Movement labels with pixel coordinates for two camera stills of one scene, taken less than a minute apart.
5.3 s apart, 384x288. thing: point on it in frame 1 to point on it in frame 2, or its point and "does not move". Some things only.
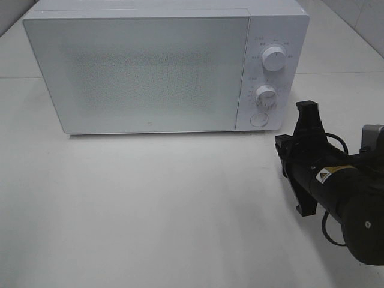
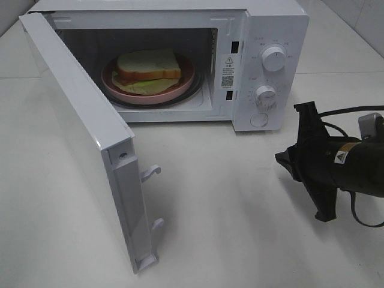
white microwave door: x=122 y=74 to x=106 y=148
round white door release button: x=259 y=119 does not move
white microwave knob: x=274 y=59 does not move
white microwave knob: x=266 y=95 does not move
